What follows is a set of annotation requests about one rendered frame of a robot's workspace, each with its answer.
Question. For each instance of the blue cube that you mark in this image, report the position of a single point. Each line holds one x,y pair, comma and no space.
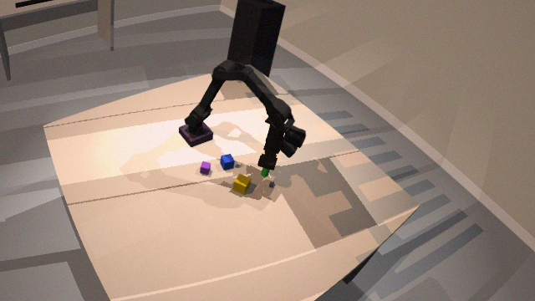
227,162

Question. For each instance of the purple cube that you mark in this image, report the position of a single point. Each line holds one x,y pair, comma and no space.
205,168

